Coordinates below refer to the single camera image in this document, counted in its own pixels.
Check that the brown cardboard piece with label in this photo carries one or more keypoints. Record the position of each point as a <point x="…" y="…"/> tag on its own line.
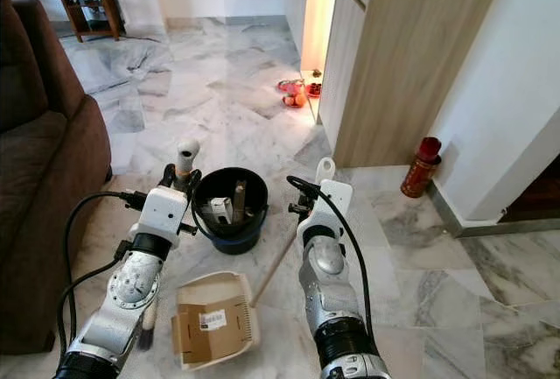
<point x="201" y="335"/>

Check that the dark brown sofa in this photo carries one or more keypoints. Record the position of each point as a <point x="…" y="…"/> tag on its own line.
<point x="44" y="178"/>

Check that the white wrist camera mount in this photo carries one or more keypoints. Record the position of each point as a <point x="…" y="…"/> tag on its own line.
<point x="162" y="213"/>
<point x="332" y="200"/>

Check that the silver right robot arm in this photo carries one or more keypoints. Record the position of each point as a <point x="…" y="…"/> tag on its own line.
<point x="328" y="283"/>

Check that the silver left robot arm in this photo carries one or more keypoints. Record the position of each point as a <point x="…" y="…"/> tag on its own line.
<point x="136" y="283"/>

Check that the small white box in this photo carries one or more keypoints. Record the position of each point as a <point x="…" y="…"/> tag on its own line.
<point x="220" y="211"/>

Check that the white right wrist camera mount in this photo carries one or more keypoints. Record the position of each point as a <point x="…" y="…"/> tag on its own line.
<point x="332" y="200"/>

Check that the small brown stick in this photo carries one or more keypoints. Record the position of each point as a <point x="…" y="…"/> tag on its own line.
<point x="239" y="200"/>

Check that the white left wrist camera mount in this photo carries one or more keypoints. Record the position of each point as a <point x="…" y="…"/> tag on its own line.
<point x="162" y="213"/>

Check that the light wood wardrobe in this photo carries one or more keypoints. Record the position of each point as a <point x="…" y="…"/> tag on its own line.
<point x="411" y="64"/>

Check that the black round bucket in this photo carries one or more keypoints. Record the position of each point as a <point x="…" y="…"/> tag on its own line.
<point x="249" y="232"/>

